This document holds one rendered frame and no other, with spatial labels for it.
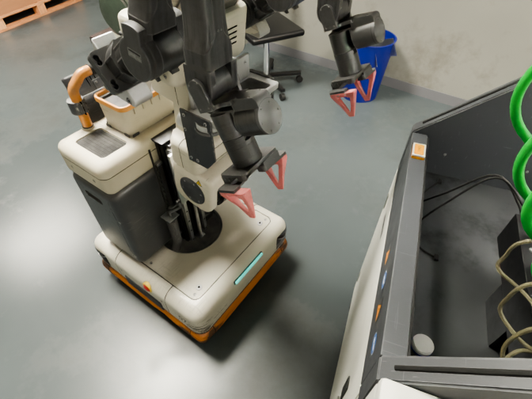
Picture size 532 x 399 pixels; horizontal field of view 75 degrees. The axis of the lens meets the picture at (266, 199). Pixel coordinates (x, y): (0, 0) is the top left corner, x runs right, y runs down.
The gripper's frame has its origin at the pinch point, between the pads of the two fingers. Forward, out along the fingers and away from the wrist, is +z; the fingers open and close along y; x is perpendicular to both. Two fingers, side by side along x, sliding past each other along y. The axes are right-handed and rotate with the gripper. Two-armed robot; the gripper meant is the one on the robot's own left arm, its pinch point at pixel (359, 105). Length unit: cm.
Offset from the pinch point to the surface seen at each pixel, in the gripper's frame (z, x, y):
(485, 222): 33.0, -28.2, -4.6
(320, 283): 88, 46, 4
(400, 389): 17, -30, -60
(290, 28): -8, 126, 150
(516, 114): -4.9, -38.6, -23.9
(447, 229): 29.8, -21.9, -12.2
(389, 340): 18, -26, -53
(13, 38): -96, 410, 68
